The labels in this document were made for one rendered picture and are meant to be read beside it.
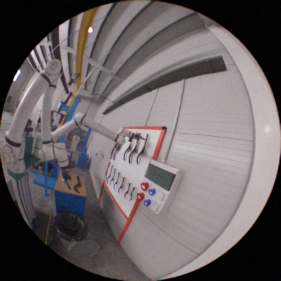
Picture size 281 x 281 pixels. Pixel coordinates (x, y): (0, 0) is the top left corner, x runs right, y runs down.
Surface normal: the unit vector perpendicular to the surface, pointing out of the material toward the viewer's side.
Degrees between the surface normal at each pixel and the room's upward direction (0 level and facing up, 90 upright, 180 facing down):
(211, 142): 90
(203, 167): 90
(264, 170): 90
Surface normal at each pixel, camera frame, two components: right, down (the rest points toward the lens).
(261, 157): -0.75, -0.32
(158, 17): -0.41, 0.90
